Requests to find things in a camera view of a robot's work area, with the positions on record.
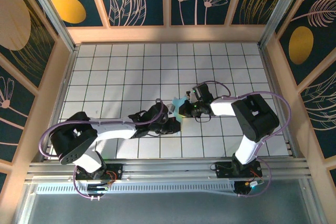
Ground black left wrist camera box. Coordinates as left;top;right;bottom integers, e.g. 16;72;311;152
146;102;175;120

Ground white slotted cable duct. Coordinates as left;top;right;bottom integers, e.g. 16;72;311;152
35;181;237;196

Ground orange wire loop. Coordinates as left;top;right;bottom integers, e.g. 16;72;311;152
104;170;118;187
248;169;264;183

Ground aluminium corner post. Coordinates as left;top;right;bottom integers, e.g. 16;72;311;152
22;0;79;53
258;0;308;49

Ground navy wall panel white leaves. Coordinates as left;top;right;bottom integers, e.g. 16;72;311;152
300;70;336;159

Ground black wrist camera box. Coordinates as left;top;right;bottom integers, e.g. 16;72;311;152
186;83;214;103
146;102;175;120

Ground long aluminium base rail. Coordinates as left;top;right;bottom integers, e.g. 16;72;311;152
25;156;316;186

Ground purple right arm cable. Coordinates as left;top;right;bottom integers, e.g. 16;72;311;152
198;80;291;198

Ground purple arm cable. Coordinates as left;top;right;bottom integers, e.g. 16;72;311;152
198;80;291;198
38;98;169;201

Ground navy wall panel white flower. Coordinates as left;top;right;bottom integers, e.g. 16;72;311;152
0;66;37;162

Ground aluminium table side rail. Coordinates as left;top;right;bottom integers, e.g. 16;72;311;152
41;45;80;162
258;45;301;158

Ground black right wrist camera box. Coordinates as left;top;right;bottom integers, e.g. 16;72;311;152
186;83;214;103

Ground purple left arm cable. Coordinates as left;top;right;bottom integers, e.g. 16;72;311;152
38;98;169;201

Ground navy panel golden oval feathers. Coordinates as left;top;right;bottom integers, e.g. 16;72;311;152
275;0;336;86

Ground grey metal sheet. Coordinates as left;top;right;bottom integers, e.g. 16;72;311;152
22;191;320;224

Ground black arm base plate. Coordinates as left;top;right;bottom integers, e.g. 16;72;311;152
74;163;124;182
214;161;264;179

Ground light blue cloth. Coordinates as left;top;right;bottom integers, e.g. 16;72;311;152
170;97;191;125

